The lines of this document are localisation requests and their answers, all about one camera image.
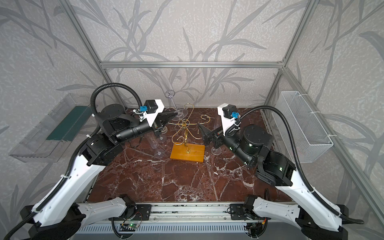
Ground wine glass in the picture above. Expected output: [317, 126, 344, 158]
[147, 134, 165, 159]
[211, 147, 222, 156]
[165, 90, 188, 121]
[158, 127, 168, 143]

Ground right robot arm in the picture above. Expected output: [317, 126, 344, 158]
[198, 124, 348, 240]

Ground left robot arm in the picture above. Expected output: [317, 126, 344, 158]
[21, 100, 178, 240]

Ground yellow wooden rack base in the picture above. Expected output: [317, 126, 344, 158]
[170, 144, 205, 163]

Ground green circuit board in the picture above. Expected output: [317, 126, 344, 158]
[121, 223, 141, 232]

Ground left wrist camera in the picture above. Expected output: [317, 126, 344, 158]
[134, 99, 165, 127]

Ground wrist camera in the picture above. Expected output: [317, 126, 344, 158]
[134, 99, 165, 127]
[218, 104, 240, 137]

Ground gold wire glass rack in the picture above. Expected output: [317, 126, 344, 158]
[170, 103, 202, 145]

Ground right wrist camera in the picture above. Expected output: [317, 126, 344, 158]
[218, 104, 240, 137]

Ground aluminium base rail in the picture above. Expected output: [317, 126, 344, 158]
[89, 201, 316, 224]

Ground white wire mesh basket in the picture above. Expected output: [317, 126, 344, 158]
[275, 91, 334, 164]

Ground clear plastic wall shelf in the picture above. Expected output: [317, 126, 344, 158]
[9, 94, 92, 163]

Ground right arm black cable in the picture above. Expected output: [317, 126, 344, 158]
[224, 105, 365, 225]

